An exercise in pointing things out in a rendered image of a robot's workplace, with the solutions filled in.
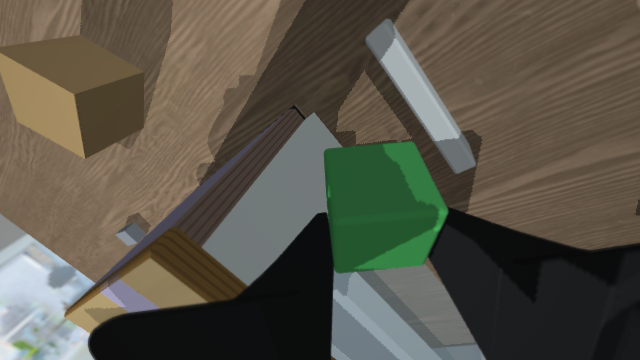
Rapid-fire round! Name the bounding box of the green block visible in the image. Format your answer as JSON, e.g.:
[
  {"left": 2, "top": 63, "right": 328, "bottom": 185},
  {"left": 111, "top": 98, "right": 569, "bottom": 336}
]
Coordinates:
[{"left": 324, "top": 141, "right": 449, "bottom": 274}]

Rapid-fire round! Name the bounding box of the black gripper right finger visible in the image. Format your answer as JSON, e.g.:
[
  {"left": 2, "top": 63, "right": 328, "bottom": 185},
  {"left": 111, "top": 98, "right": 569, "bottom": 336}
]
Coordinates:
[{"left": 428, "top": 207, "right": 640, "bottom": 360}]

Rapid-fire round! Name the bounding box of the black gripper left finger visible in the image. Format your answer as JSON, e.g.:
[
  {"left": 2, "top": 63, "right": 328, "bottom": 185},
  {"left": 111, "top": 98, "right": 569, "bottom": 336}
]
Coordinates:
[{"left": 88, "top": 212, "right": 334, "bottom": 360}]

